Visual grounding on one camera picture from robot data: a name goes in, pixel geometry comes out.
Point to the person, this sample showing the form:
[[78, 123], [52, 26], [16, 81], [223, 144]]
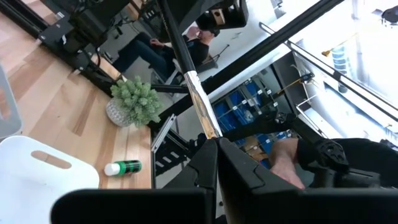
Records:
[[140, 53]]

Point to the small potted green plant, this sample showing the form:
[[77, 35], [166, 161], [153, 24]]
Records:
[[136, 99]]

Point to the silver aluminium extrusion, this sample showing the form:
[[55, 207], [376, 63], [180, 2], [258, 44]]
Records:
[[163, 133]]

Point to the person's forearm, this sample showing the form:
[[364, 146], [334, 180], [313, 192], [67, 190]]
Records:
[[367, 161]]

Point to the shelf with blue bins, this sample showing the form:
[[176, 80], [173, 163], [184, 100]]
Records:
[[236, 109]]

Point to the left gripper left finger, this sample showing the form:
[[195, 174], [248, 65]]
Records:
[[202, 168]]

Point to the black aluminium table frame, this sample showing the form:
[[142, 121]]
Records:
[[264, 49]]

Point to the grey plastic bin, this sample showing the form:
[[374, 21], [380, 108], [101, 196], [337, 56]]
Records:
[[7, 105]]

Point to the green paint bottle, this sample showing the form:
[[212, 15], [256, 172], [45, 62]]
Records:
[[127, 167]]

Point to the person's hand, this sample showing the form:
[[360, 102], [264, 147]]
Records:
[[284, 161]]

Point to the black overhead camera box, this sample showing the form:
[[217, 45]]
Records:
[[230, 15]]

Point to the white plastic bin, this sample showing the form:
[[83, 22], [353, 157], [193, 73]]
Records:
[[40, 186]]

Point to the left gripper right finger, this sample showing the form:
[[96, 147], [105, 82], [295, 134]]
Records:
[[242, 180]]

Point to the black handheld controller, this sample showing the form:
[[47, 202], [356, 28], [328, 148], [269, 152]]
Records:
[[332, 154]]

